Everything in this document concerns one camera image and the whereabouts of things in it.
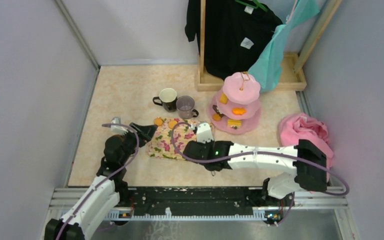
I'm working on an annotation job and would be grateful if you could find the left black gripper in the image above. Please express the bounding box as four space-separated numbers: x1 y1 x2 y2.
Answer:
119 122 158 166

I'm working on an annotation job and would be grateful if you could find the round orange cookie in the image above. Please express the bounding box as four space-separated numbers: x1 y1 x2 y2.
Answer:
153 117 164 127

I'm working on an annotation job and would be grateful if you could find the floral rectangular tray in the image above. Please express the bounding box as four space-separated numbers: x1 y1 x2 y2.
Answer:
146 117 203 161

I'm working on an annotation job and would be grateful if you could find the round dotted biscuit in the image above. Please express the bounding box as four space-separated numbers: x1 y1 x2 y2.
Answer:
168 120 178 129

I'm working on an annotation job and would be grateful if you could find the yellow layered cake slice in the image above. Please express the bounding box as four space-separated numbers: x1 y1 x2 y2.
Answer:
227 118 242 129

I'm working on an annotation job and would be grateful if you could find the orange flower-shaped cookie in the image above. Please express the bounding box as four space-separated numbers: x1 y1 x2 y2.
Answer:
212 113 222 122

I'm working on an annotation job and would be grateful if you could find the chocolate triangle cake slice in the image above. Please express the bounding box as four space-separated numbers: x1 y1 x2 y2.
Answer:
212 104 224 117

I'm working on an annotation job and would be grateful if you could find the orange fish-shaped cake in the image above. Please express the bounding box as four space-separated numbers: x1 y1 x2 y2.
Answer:
231 108 247 116

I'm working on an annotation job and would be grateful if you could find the yellow rectangular biscuit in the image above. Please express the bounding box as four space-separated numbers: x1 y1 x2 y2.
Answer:
219 92 229 105

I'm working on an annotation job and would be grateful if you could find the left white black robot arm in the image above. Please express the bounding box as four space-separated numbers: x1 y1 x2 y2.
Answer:
44 122 158 240

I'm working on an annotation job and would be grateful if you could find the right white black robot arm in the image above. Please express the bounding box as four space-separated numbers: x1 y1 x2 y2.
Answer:
182 139 328 206

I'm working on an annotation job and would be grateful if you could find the black mug white inside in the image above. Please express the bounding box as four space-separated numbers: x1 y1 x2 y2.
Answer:
152 88 178 113

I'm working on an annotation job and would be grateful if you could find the pink three-tier cake stand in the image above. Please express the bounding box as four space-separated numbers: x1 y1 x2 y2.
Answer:
208 71 262 135

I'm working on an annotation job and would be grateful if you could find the pink crumpled towel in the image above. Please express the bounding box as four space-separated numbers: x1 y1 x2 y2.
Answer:
277 113 334 169

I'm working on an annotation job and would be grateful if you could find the teal garment hanging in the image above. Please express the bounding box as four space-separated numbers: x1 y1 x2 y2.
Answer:
248 0 320 93

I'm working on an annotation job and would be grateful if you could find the wooden clothes rack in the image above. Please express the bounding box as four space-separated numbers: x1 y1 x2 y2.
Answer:
195 0 342 92

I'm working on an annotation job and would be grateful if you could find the black t-shirt on hanger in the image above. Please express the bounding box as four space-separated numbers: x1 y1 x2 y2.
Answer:
184 0 283 80

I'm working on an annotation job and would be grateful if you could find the green clothes hanger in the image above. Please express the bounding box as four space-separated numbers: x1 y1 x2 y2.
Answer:
235 0 268 12

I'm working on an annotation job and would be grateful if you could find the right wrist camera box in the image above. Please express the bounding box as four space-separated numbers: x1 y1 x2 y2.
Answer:
195 122 214 144

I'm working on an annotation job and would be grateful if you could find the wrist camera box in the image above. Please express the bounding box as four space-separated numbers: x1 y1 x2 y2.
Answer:
110 117 129 136
195 122 214 144

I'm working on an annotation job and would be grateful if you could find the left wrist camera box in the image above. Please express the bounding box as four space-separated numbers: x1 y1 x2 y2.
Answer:
110 117 129 136

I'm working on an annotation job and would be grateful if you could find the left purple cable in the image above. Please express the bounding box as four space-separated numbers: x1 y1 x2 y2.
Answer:
55 123 140 240

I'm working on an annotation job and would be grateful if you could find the grey mug black handle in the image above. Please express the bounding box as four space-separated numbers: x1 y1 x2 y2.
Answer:
176 95 199 120

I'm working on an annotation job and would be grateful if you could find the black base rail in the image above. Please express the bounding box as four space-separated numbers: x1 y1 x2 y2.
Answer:
85 186 349 226

